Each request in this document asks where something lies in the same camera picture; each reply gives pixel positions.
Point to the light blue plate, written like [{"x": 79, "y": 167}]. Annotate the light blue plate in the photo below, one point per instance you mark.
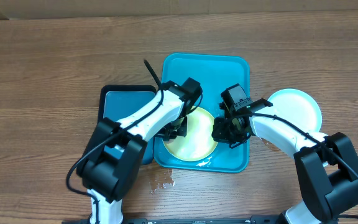
[{"x": 298, "y": 108}]

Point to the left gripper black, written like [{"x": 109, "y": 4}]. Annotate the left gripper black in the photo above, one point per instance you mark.
[{"x": 182, "y": 131}]

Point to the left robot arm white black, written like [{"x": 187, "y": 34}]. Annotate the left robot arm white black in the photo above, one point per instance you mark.
[{"x": 111, "y": 161}]

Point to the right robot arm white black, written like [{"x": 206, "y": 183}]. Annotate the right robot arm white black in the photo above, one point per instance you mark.
[{"x": 326, "y": 165}]

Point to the yellow plate far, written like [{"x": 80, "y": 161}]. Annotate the yellow plate far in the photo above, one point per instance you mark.
[{"x": 198, "y": 142}]

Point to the teal serving tray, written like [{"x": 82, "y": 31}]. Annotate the teal serving tray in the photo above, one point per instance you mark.
[{"x": 215, "y": 73}]

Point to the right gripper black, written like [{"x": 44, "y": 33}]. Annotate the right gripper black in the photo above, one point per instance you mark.
[{"x": 224, "y": 137}]

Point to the black water basin tray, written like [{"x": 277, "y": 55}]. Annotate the black water basin tray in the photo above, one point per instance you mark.
[{"x": 120, "y": 101}]

